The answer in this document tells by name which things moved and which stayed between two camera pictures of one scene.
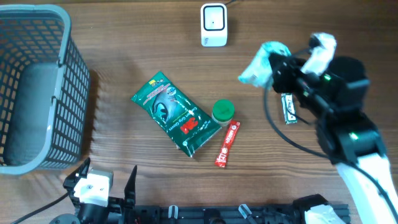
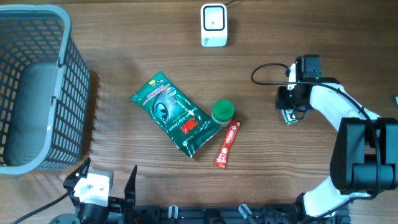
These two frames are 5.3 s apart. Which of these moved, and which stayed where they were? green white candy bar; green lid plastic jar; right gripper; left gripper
Moved: right gripper
Stayed: green white candy bar; green lid plastic jar; left gripper
